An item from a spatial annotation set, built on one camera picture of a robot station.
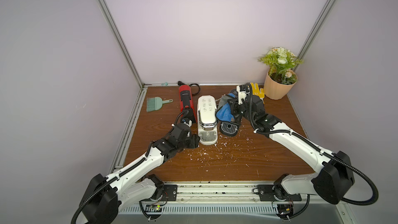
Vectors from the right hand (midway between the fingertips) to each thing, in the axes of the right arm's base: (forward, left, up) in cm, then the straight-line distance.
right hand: (229, 99), depth 78 cm
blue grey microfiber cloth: (-7, +3, -2) cm, 8 cm away
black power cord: (+36, +35, -25) cm, 56 cm away
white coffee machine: (-10, +12, -4) cm, 16 cm away
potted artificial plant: (+29, -39, -11) cm, 49 cm away
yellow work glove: (+31, -26, -27) cm, 48 cm away
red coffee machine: (+5, +24, -7) cm, 26 cm away
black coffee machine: (-4, -2, -24) cm, 24 cm away
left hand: (-15, +16, -15) cm, 27 cm away
